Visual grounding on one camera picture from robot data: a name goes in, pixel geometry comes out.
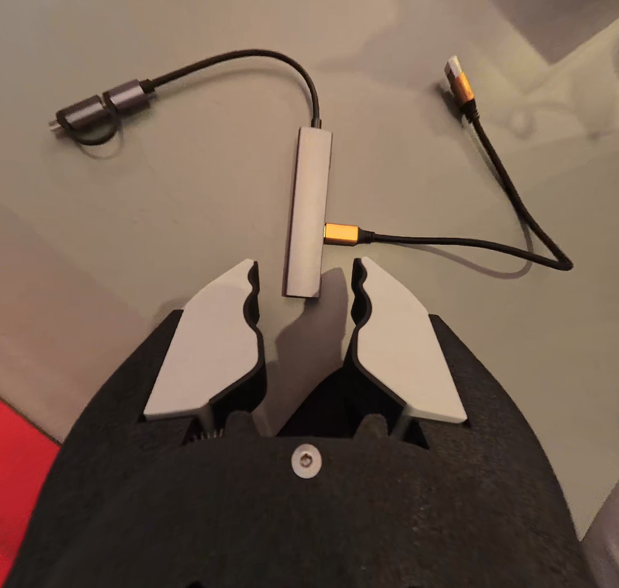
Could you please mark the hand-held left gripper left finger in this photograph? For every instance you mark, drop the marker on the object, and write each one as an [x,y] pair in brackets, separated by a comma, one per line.
[208,346]

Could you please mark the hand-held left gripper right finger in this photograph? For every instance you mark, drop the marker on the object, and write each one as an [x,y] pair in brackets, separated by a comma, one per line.
[401,351]

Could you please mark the grey usb hub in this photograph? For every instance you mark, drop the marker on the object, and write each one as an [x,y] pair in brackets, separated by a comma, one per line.
[307,211]

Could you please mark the dark grey usb adapter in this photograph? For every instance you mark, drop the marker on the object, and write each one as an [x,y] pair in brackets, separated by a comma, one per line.
[82,111]

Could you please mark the red plastic bin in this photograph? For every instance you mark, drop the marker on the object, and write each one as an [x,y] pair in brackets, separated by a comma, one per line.
[19,462]

